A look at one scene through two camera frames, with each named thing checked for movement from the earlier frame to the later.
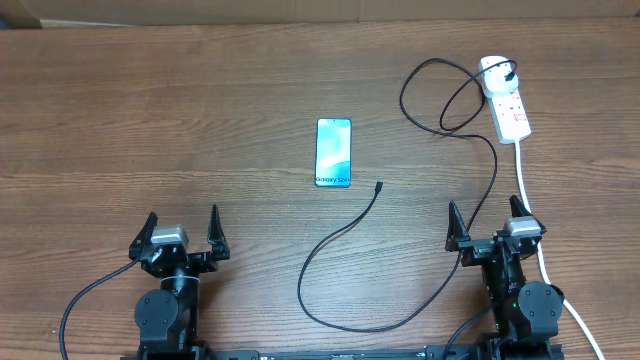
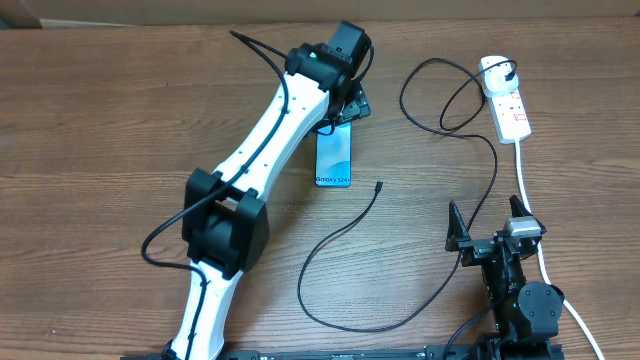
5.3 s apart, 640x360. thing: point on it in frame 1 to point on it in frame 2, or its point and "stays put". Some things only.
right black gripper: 476,249 stays put
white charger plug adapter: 497,75 stays put
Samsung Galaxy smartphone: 333,153 stays put
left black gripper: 205,262 to 355,105
